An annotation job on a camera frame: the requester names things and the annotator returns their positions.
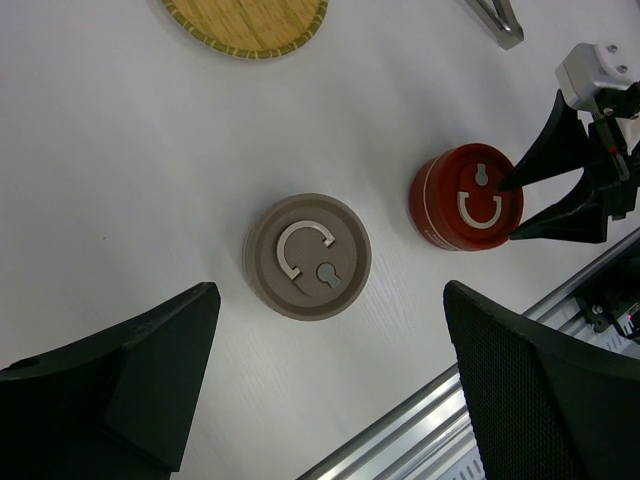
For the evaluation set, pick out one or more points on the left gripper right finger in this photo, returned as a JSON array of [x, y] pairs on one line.
[[542, 404]]

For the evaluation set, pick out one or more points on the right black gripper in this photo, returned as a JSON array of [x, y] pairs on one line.
[[608, 188]]

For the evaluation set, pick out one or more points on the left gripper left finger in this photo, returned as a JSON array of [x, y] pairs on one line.
[[118, 404]]

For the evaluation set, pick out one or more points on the steel bowl red rim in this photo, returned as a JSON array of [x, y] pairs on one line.
[[425, 205]]

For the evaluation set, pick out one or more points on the red round lid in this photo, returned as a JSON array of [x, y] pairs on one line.
[[475, 195]]

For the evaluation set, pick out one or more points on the metal tongs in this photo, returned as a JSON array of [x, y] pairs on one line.
[[499, 18]]

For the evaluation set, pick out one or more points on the steel bowl beige rim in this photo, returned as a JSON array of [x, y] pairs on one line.
[[250, 260]]

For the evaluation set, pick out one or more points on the beige round lid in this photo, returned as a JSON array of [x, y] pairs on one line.
[[312, 255]]

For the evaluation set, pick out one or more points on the round bamboo tray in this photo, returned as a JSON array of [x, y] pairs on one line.
[[250, 29]]

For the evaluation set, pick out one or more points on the aluminium mounting rail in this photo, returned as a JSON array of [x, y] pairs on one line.
[[430, 435]]

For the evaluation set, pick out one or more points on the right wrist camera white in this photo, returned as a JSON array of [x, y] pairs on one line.
[[601, 80]]

